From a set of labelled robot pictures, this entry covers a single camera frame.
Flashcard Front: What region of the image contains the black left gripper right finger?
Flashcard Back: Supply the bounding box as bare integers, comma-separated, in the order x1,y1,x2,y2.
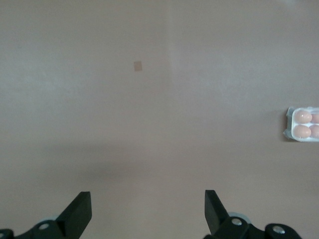
203,190,302,239

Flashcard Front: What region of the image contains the clear plastic egg box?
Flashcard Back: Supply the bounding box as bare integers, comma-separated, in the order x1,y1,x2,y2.
282,106,319,143

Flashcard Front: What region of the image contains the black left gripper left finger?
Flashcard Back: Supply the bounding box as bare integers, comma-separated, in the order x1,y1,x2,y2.
0,191,92,239

